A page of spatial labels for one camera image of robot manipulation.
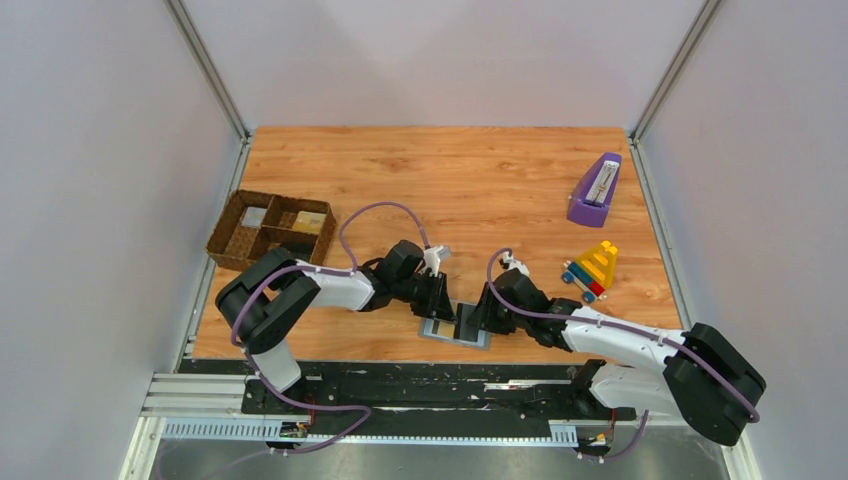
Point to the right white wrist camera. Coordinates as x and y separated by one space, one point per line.
509 262

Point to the black VIP card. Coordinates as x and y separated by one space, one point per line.
466 331

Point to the brown woven divided basket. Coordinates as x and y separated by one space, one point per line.
234 247

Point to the grey card holder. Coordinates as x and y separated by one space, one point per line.
486 347

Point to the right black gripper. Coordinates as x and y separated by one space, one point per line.
495 311

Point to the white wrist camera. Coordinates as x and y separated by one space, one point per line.
434 256
509 262

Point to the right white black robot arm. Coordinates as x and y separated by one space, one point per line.
695 374

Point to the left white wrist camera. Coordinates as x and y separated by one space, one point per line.
434 256

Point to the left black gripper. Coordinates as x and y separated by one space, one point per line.
433 297

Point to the white slotted cable duct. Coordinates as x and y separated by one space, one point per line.
558 434

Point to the silver card in basket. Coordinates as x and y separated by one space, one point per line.
253 217

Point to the colourful toy block vehicle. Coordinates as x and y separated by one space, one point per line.
593 271

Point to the purple metronome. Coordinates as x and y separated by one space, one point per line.
590 201

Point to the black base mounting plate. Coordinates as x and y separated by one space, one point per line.
443 398

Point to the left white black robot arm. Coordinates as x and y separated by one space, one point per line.
264 302

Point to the gold card in basket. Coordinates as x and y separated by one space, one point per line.
309 222

